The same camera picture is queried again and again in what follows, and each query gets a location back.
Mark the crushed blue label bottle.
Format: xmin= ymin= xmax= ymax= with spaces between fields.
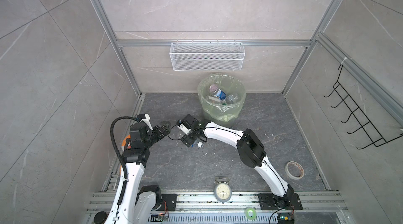
xmin=192 ymin=140 xmax=204 ymax=148

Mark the blue cap red bottle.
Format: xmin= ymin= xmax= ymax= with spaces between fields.
xmin=209 ymin=84 xmax=226 ymax=100

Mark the green blue label bottle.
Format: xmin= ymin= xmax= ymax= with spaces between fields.
xmin=225 ymin=93 xmax=240 ymax=105

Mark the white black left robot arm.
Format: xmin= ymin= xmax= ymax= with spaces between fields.
xmin=94 ymin=114 xmax=171 ymax=224

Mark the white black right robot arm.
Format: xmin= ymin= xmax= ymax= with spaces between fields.
xmin=176 ymin=114 xmax=303 ymax=210

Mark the green lined trash bin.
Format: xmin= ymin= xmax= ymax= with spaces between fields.
xmin=197 ymin=74 xmax=246 ymax=127

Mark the orange shark plush toy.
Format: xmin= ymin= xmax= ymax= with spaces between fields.
xmin=121 ymin=135 xmax=131 ymax=153

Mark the round analog clock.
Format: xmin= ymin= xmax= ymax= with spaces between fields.
xmin=214 ymin=177 xmax=232 ymax=203

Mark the black round disc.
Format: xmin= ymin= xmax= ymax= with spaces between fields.
xmin=93 ymin=211 xmax=108 ymax=224

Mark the beige masking tape roll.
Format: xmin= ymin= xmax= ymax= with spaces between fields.
xmin=284 ymin=161 xmax=305 ymax=181

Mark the green tape roll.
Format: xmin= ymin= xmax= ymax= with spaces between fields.
xmin=244 ymin=207 xmax=257 ymax=221

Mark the white wire mesh basket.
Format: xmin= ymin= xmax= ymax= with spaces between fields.
xmin=170 ymin=42 xmax=246 ymax=71

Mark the black wire hook rack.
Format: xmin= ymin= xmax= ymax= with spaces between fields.
xmin=323 ymin=64 xmax=403 ymax=150

